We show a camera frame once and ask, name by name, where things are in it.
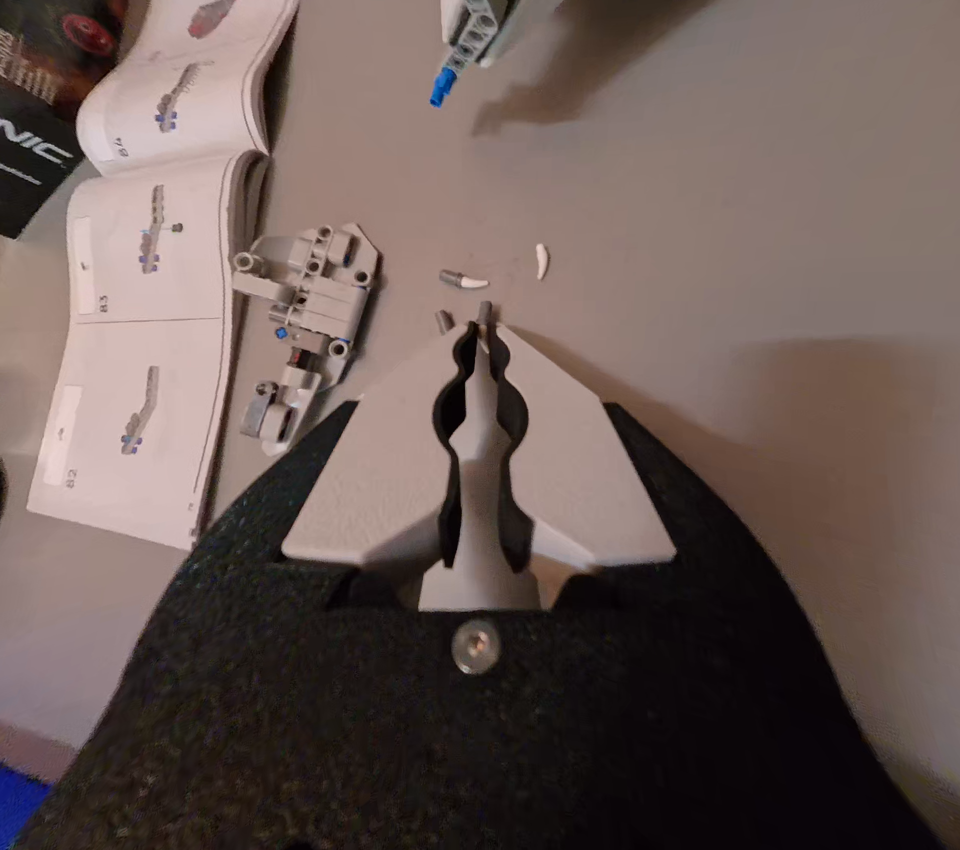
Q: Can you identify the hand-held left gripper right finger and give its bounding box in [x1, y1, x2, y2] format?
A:
[487, 323, 678, 609]

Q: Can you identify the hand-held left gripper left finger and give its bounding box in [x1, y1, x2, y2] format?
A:
[281, 321, 481, 607]

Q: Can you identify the grey brick assembly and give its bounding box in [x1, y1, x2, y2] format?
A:
[231, 223, 384, 458]

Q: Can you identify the grey desk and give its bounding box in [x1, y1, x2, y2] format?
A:
[0, 0, 960, 798]

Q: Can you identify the open instruction booklet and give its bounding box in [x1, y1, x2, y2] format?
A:
[26, 0, 324, 552]

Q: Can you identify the black toy set box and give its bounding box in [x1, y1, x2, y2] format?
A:
[0, 0, 155, 241]

